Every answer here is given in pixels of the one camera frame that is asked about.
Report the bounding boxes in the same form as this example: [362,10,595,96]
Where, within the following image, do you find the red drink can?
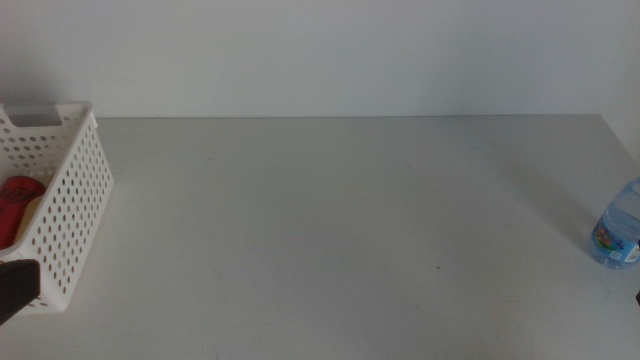
[0,175,47,250]

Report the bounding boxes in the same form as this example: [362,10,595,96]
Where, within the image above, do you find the yellow tea bottle green label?
[13,194,45,246]

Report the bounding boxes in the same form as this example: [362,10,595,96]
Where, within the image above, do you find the clear water bottle blue cap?
[588,178,640,271]

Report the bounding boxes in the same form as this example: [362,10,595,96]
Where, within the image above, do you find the white perforated plastic basket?
[0,101,115,315]

